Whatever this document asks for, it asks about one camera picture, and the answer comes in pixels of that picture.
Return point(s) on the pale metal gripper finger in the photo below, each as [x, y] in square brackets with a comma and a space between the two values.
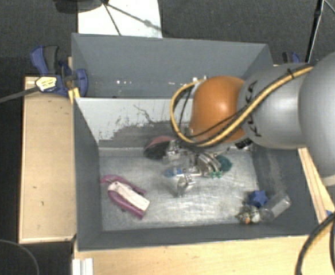
[179, 188]
[190, 184]

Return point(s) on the dark teal soft thing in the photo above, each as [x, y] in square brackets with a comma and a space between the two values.
[225, 163]

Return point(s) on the red and dark round brush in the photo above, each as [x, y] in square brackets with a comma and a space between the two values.
[156, 147]

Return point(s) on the blue star-shaped block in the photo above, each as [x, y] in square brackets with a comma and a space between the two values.
[257, 198]

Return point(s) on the small multicoloured toy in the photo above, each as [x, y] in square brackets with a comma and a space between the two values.
[248, 214]

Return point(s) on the clear plastic bottle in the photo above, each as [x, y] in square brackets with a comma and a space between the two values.
[276, 206]

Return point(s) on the grey metal bin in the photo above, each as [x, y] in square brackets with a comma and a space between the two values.
[144, 64]

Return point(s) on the pale wood board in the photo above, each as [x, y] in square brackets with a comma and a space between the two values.
[47, 159]

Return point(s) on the black cylinder on white bracket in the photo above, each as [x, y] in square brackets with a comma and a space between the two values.
[243, 144]

